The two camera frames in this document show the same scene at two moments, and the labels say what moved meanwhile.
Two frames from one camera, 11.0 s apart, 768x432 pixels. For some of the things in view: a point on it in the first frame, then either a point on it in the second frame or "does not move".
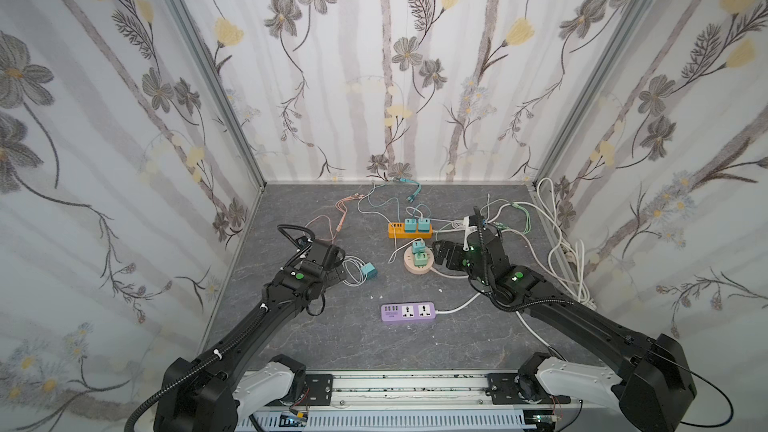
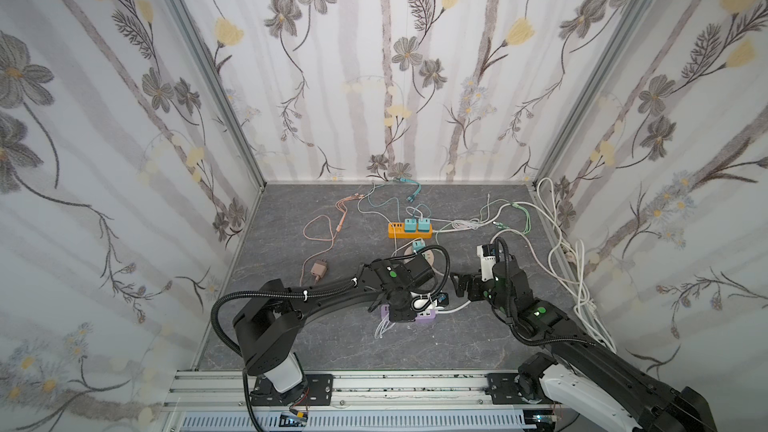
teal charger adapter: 418,247 does not move
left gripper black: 335,267 -> 417,301
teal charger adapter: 410,225 does not move
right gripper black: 458,253 -> 472,285
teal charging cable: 409,198 does not move
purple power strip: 408,312 does not move
